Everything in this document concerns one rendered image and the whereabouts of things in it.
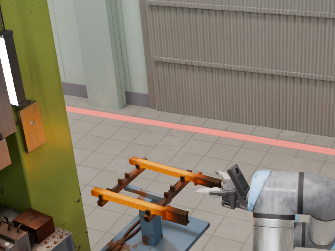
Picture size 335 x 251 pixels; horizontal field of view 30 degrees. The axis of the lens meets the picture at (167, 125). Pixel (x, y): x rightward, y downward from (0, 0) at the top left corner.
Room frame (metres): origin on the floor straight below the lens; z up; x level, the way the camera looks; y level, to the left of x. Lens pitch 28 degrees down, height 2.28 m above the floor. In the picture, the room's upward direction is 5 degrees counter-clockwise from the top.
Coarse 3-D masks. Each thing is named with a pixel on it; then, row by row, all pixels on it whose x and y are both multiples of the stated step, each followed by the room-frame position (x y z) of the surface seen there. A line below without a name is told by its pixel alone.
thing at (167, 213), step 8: (96, 192) 1.95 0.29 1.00; (104, 192) 1.94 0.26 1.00; (112, 192) 1.94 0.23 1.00; (112, 200) 1.91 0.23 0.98; (120, 200) 1.89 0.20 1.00; (128, 200) 1.87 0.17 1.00; (136, 200) 1.87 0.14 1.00; (136, 208) 1.85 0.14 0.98; (144, 208) 1.83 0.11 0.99; (152, 208) 1.81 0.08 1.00; (160, 208) 1.81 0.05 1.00; (168, 208) 1.79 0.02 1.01; (176, 208) 1.78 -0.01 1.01; (168, 216) 1.78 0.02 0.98; (176, 216) 1.77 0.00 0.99; (184, 216) 1.75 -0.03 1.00; (184, 224) 1.74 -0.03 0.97
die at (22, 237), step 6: (0, 228) 1.79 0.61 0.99; (6, 228) 1.78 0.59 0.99; (12, 228) 1.78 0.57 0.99; (6, 234) 1.74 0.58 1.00; (12, 234) 1.75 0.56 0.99; (18, 234) 1.74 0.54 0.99; (24, 234) 1.74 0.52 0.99; (18, 240) 1.72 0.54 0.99; (24, 240) 1.73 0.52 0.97; (0, 246) 1.68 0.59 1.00; (6, 246) 1.67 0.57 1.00; (12, 246) 1.69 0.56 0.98; (18, 246) 1.71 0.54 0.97; (24, 246) 1.73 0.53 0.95; (30, 246) 1.75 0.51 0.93
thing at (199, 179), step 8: (136, 160) 2.15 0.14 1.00; (144, 160) 2.14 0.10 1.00; (152, 168) 2.10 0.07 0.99; (160, 168) 2.07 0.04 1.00; (168, 168) 2.07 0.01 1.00; (176, 168) 2.06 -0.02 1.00; (176, 176) 2.03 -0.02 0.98; (192, 176) 1.99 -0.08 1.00; (200, 176) 1.98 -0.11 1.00; (208, 176) 1.98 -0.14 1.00; (200, 184) 1.97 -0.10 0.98; (208, 184) 1.96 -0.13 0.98; (216, 184) 1.94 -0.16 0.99
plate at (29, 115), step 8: (32, 104) 2.01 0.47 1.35; (16, 112) 1.97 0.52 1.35; (24, 112) 1.97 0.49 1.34; (32, 112) 2.00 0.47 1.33; (24, 120) 1.97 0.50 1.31; (32, 120) 2.00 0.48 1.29; (40, 120) 2.02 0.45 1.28; (24, 128) 1.96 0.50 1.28; (32, 128) 1.99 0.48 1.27; (40, 128) 2.02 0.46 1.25; (24, 136) 1.96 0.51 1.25; (32, 136) 1.98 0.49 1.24; (40, 136) 2.01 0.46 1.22; (24, 144) 1.97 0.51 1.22; (32, 144) 1.98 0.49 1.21; (40, 144) 2.01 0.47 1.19
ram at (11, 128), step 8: (0, 64) 1.78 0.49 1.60; (0, 72) 1.78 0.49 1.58; (0, 80) 1.77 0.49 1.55; (0, 88) 1.77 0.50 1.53; (0, 96) 1.76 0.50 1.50; (8, 96) 1.79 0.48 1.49; (0, 104) 1.76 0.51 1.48; (8, 104) 1.78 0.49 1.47; (0, 112) 1.75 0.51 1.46; (8, 112) 1.78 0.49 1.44; (0, 120) 1.75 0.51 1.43; (8, 120) 1.77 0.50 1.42; (0, 128) 1.74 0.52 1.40; (8, 128) 1.76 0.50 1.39; (0, 136) 1.75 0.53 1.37
